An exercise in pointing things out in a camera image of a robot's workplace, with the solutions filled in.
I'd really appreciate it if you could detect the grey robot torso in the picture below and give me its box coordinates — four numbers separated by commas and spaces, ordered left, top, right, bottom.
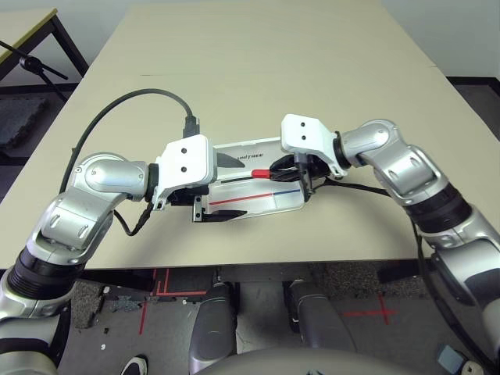
195, 347, 391, 375

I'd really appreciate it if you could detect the thick black left camera cable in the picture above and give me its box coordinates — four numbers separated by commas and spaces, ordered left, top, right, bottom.
58, 88, 202, 195

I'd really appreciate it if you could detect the black and white shoe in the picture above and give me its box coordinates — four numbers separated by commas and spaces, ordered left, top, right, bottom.
120, 354, 149, 375

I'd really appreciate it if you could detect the black table base bar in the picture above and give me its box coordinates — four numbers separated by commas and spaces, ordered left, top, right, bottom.
377, 259, 433, 284
76, 269, 157, 292

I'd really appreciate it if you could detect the small blue-grey box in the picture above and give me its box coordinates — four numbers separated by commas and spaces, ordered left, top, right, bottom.
436, 343, 464, 370

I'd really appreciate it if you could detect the side table with black frame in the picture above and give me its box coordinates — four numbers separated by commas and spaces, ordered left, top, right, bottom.
0, 8, 89, 83

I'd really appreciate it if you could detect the white plastic pencil case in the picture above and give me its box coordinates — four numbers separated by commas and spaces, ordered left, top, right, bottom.
201, 136, 306, 224

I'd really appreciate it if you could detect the thin black left gripper cable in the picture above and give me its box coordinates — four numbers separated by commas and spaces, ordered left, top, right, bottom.
112, 202, 157, 238

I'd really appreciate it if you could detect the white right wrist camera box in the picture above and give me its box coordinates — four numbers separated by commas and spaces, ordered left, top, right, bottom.
280, 113, 348, 179

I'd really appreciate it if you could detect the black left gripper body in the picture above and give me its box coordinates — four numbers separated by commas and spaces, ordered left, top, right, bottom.
167, 186, 208, 223

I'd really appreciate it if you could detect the dark foam floor mat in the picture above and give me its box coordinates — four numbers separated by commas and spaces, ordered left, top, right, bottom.
0, 95, 50, 149

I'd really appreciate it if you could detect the grey robot right leg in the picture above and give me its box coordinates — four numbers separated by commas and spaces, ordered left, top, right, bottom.
288, 279, 356, 352

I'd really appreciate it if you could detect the black tripod stand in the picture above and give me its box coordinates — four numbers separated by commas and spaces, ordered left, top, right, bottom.
0, 38, 70, 102

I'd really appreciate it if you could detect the speckled brown floor mat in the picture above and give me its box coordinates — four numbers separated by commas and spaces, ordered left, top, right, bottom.
72, 280, 105, 329
312, 262, 430, 302

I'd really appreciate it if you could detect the grey robot leg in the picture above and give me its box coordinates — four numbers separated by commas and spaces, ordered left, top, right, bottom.
288, 279, 356, 352
189, 283, 239, 372

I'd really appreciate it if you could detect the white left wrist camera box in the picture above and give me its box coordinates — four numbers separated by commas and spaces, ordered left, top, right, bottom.
152, 134, 216, 212

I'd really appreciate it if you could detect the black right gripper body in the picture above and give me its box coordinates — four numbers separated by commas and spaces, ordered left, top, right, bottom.
291, 152, 335, 201

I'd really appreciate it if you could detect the grey robot left leg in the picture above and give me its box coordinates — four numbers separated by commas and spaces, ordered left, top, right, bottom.
189, 283, 239, 372

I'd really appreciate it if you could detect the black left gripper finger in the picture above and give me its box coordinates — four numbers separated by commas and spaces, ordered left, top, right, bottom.
216, 152, 247, 170
202, 209, 248, 223

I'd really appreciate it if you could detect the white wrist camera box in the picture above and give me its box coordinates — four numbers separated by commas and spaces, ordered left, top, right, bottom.
152, 134, 216, 212
280, 113, 348, 179

